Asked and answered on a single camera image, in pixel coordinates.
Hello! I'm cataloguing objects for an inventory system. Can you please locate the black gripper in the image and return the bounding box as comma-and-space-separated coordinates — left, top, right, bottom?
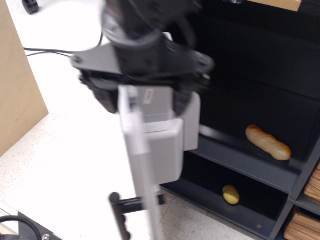
71, 32, 215, 118

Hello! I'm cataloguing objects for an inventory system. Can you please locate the grey toy fridge door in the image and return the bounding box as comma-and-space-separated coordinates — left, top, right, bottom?
118, 85, 201, 240

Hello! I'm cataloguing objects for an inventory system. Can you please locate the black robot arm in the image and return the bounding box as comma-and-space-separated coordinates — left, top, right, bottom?
71, 0, 215, 116

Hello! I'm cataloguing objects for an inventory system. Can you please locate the dark grey fridge cabinet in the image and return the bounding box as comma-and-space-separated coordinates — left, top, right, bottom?
162, 0, 320, 240

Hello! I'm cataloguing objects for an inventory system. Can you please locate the light wooden panel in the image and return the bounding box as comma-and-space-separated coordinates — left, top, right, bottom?
0, 0, 49, 155

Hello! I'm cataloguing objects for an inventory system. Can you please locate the yellow toy potato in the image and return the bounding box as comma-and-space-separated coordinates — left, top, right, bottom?
222, 185, 240, 205

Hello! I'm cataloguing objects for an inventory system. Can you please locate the black caster wheel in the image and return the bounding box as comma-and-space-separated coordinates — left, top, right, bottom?
21, 0, 40, 15

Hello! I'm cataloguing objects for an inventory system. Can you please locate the toy bread loaf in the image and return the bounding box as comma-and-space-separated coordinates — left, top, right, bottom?
245, 124, 292, 161

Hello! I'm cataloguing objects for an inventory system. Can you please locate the cardboard box on top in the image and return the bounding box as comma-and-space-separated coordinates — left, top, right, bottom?
247, 0, 302, 12

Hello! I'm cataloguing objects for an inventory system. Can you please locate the woven basket upper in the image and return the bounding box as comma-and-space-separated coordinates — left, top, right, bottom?
304, 161, 320, 205

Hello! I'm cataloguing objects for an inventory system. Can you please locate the woven basket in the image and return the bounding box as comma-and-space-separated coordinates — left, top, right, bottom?
283, 207, 320, 240
304, 161, 320, 205

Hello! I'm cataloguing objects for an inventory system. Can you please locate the woven basket lower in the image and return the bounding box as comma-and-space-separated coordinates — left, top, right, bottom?
283, 207, 320, 240

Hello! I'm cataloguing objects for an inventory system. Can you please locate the black floor cable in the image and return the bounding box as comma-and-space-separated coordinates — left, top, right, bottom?
24, 32, 104, 58

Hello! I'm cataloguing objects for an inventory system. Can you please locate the black door handle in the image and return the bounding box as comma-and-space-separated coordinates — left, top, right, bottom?
109, 192, 166, 240

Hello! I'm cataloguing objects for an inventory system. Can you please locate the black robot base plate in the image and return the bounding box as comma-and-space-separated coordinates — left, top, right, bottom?
18, 212, 61, 240

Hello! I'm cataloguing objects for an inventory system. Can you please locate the black braided cable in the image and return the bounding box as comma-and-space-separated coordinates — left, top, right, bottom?
0, 215, 43, 240

